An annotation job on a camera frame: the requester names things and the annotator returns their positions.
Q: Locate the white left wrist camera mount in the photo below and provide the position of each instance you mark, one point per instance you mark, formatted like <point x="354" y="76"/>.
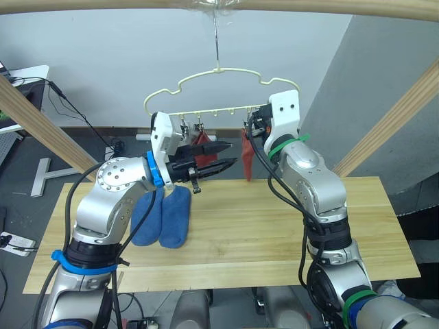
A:
<point x="164" y="133"/>

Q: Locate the white metal stand foot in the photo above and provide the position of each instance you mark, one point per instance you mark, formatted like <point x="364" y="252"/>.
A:
<point x="44" y="176"/>

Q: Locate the blue sock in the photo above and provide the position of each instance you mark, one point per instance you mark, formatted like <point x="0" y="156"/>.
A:
<point x="145" y="219"/>
<point x="175" y="219"/>

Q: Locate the wooden frame crossbeam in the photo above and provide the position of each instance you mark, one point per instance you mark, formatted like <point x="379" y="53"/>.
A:
<point x="103" y="6"/>

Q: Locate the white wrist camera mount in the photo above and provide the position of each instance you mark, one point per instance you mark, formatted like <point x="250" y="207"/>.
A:
<point x="164" y="133"/>
<point x="284" y="113"/>

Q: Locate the white power strip with plugs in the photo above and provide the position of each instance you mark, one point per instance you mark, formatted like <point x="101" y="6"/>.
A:
<point x="15" y="242"/>

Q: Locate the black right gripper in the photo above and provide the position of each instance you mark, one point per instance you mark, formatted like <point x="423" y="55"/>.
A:
<point x="260" y="121"/>

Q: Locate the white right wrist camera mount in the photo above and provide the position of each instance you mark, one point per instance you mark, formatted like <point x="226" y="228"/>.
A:
<point x="284" y="113"/>

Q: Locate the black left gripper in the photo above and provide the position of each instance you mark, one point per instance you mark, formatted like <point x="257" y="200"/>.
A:
<point x="180" y="171"/>

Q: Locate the red sock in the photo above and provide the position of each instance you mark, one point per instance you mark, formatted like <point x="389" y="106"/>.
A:
<point x="205" y="149"/>
<point x="247" y="157"/>

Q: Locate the wooden frame slanted post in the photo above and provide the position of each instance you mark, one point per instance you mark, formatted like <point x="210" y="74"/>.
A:
<point x="391" y="120"/>
<point x="44" y="130"/>

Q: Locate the green tape band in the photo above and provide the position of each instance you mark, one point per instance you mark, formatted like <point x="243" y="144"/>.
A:
<point x="356" y="303"/>

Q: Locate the grey rounded robot leg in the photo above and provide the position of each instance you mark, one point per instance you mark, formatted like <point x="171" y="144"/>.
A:
<point x="190" y="310"/>
<point x="284" y="308"/>

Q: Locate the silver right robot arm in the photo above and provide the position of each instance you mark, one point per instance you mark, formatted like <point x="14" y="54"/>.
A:
<point x="319" y="185"/>

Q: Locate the red sock, short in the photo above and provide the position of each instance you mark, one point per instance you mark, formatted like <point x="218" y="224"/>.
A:
<point x="205" y="149"/>

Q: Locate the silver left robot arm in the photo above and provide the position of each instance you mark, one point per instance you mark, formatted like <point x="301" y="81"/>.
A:
<point x="113" y="192"/>

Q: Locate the cream plastic clip hanger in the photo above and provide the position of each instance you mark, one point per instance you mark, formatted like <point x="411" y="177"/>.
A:
<point x="219" y="71"/>

